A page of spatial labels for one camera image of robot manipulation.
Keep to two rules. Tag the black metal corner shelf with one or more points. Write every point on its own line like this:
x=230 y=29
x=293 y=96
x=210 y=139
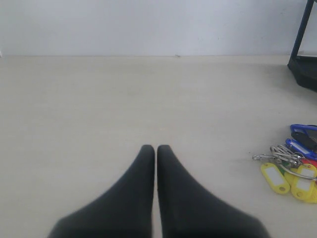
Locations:
x=303 y=68

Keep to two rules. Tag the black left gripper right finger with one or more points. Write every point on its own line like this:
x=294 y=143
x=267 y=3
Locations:
x=188 y=210

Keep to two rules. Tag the colourful key tag bunch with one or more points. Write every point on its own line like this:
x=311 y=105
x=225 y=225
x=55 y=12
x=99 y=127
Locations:
x=291 y=167

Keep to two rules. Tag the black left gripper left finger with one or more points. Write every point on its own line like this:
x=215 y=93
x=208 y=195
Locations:
x=124 y=211

